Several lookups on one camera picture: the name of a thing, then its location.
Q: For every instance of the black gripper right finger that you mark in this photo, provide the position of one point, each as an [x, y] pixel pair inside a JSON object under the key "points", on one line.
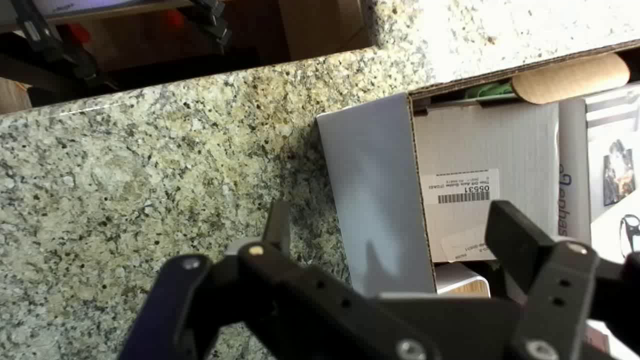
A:
{"points": [[561, 292]]}

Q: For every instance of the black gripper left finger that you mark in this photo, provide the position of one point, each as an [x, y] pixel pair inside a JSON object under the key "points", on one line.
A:
{"points": [[300, 292]]}

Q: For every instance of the white-sided cardboard box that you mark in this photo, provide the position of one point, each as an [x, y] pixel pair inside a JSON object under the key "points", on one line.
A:
{"points": [[372, 187]]}

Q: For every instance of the white box with printed pictures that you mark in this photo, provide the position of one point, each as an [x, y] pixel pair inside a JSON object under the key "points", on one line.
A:
{"points": [[613, 133]]}

